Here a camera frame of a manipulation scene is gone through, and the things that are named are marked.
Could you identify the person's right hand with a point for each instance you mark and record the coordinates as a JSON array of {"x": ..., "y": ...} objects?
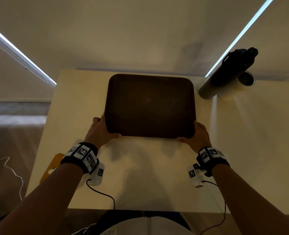
[{"x": 200, "y": 139}]

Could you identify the person's left hand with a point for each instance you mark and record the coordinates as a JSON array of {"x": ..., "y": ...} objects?
[{"x": 97, "y": 133}]

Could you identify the person's right thumb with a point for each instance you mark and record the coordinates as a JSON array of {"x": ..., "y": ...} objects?
[{"x": 183, "y": 139}]

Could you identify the person's left thumb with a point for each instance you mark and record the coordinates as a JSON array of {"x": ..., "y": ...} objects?
[{"x": 113, "y": 136}]

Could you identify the dark brown plastic tray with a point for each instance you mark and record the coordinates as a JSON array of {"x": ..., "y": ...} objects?
[{"x": 149, "y": 105}]

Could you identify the person's right forearm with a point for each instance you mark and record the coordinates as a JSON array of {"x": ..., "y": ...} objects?
[{"x": 251, "y": 201}]

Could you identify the person's left forearm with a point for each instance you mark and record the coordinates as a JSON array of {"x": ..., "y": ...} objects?
[{"x": 40, "y": 200}]

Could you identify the right wristband with marker tags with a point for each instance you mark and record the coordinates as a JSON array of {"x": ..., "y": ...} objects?
[{"x": 211, "y": 157}]

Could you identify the wristband with marker tags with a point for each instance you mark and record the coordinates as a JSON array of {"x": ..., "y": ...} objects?
[
  {"x": 82, "y": 155},
  {"x": 211, "y": 157}
]

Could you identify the left wristband with marker tags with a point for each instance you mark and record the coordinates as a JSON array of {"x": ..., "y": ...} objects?
[{"x": 82, "y": 155}]

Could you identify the yellow chair seat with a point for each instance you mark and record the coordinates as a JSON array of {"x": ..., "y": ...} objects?
[{"x": 50, "y": 167}]

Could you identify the white cylindrical cup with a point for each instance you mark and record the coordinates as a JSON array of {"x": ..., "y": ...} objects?
[{"x": 237, "y": 86}]

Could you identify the black water bottle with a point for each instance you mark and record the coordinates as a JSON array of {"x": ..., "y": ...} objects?
[{"x": 226, "y": 74}]

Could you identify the person's dark trousers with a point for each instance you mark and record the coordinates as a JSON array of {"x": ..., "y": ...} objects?
[{"x": 144, "y": 214}]

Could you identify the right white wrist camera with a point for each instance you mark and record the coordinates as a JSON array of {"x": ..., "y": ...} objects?
[{"x": 195, "y": 177}]

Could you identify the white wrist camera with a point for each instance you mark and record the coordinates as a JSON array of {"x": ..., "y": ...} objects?
[
  {"x": 97, "y": 174},
  {"x": 195, "y": 177}
]

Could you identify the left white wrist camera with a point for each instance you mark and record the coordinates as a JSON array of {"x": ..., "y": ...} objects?
[{"x": 97, "y": 174}]

